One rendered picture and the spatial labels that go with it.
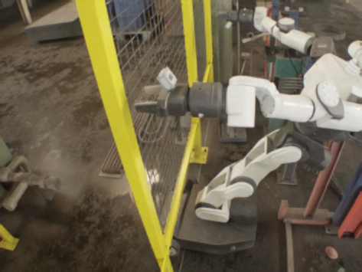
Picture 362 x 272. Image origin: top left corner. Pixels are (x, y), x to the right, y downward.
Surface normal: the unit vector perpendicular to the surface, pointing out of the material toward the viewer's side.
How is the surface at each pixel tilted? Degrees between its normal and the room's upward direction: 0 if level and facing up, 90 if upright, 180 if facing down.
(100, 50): 90
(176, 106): 90
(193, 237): 0
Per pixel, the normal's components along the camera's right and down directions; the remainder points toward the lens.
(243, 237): -0.09, -0.76
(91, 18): -0.18, 0.65
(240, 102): -0.20, 0.00
